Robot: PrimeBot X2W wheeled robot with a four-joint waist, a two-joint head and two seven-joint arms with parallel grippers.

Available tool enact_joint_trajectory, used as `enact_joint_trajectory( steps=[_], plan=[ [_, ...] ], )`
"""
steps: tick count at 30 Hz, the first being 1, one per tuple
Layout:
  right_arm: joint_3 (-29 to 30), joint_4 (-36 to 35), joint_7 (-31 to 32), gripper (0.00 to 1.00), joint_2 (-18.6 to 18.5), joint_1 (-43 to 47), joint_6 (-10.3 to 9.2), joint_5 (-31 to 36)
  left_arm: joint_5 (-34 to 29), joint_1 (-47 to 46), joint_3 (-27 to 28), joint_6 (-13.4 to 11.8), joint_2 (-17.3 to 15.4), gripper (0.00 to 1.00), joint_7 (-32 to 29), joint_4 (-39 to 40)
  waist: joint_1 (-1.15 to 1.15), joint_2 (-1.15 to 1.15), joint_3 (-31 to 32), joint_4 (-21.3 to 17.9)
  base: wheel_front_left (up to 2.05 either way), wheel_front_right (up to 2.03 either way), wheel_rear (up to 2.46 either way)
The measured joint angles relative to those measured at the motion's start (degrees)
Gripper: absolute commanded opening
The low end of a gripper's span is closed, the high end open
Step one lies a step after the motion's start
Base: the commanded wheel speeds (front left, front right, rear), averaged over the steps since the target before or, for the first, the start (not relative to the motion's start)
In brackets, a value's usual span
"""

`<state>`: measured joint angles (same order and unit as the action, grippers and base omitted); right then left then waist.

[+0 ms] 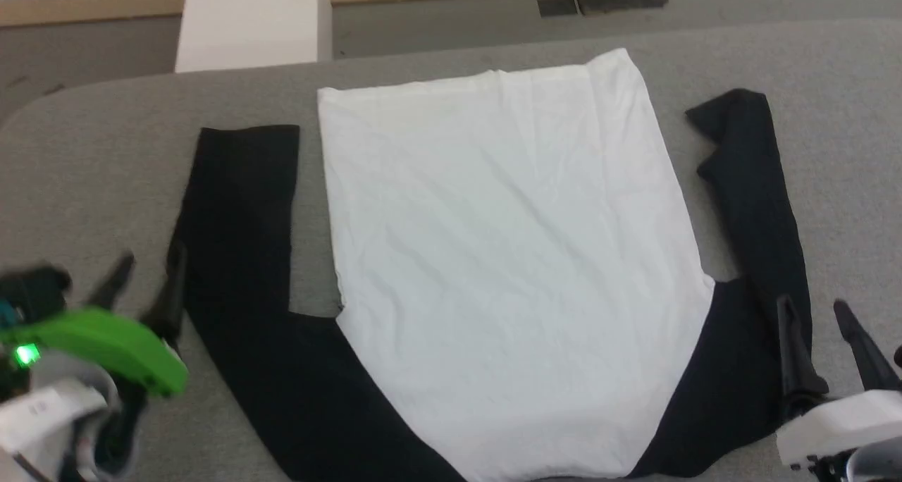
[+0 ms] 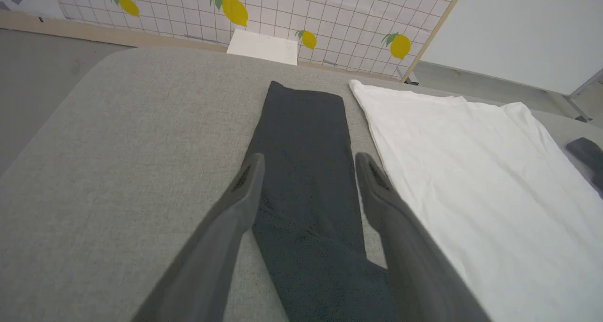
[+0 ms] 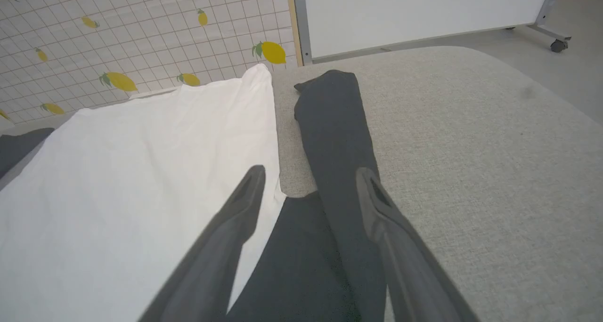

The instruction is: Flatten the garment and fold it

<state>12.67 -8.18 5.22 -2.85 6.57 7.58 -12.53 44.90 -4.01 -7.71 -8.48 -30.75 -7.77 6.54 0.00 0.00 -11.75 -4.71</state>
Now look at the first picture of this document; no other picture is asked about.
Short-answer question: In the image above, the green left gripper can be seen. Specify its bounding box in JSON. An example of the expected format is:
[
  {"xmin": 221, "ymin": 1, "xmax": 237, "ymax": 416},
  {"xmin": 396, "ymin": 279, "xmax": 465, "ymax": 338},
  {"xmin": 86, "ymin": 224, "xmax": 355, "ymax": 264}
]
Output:
[{"xmin": 0, "ymin": 241, "xmax": 190, "ymax": 398}]

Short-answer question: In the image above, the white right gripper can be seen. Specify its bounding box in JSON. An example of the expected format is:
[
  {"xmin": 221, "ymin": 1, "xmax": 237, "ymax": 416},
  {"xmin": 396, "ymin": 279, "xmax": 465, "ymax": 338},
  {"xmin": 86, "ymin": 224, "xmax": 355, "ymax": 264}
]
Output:
[{"xmin": 775, "ymin": 295, "xmax": 902, "ymax": 469}]

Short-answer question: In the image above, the white shirt with black sleeves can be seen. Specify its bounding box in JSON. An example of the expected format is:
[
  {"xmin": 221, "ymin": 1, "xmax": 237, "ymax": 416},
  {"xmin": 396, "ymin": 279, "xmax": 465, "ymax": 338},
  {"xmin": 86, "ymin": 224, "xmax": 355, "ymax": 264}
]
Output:
[{"xmin": 168, "ymin": 47, "xmax": 815, "ymax": 482}]

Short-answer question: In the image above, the white box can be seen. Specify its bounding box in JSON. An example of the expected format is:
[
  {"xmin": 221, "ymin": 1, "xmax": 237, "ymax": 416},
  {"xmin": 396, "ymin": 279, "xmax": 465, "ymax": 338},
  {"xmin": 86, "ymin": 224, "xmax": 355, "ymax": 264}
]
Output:
[{"xmin": 175, "ymin": 0, "xmax": 333, "ymax": 73}]

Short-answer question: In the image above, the lemon print grid partition panel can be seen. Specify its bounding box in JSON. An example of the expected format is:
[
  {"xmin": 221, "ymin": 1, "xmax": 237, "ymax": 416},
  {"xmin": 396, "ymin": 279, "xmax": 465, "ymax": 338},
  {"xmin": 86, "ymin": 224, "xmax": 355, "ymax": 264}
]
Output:
[{"xmin": 0, "ymin": 0, "xmax": 579, "ymax": 28}]

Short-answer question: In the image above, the large black floor mat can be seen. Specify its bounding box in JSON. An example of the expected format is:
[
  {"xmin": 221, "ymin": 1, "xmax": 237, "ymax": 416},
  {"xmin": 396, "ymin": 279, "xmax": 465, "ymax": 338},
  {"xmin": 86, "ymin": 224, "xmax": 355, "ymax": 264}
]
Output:
[{"xmin": 576, "ymin": 0, "xmax": 669, "ymax": 15}]

